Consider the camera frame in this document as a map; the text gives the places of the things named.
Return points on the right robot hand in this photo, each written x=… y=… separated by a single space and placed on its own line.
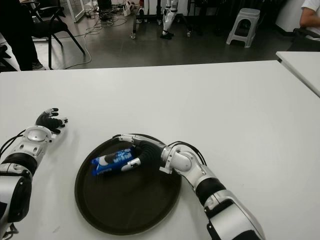
x=150 y=150

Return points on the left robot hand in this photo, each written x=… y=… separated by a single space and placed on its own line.
x=50 y=122

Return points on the blue Oreo cookie packet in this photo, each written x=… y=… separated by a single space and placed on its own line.
x=112 y=161

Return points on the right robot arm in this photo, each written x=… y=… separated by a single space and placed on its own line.
x=225 y=200

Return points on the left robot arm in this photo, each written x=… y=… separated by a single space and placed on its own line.
x=27 y=147

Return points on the round dark brown tray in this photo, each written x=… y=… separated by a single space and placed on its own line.
x=125 y=200

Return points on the standing person in black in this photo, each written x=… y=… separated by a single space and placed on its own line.
x=17 y=30

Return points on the white framed panel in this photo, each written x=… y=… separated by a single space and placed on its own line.
x=79 y=13

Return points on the white humanoid robot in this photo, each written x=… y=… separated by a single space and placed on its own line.
x=168 y=17

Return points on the white basket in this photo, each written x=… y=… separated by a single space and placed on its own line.
x=127 y=7

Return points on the grey plastic stool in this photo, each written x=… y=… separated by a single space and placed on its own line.
x=246 y=13

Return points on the white side table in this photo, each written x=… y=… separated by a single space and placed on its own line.
x=302 y=62

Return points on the black padded chair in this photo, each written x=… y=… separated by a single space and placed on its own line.
x=303 y=37

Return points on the seated person white shirt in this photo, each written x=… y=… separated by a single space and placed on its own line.
x=310 y=17

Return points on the black metal frame chair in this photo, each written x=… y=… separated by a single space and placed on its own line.
x=53 y=26

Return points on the black rolling metal frame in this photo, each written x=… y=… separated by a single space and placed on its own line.
x=133 y=22

